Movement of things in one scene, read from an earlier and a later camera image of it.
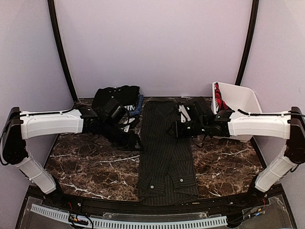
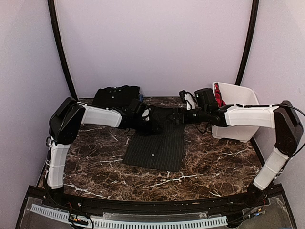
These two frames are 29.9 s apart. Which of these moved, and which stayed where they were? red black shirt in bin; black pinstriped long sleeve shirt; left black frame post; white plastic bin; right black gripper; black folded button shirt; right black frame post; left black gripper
Moved: black pinstriped long sleeve shirt; right black gripper; left black gripper
Stayed: red black shirt in bin; black folded button shirt; left black frame post; white plastic bin; right black frame post
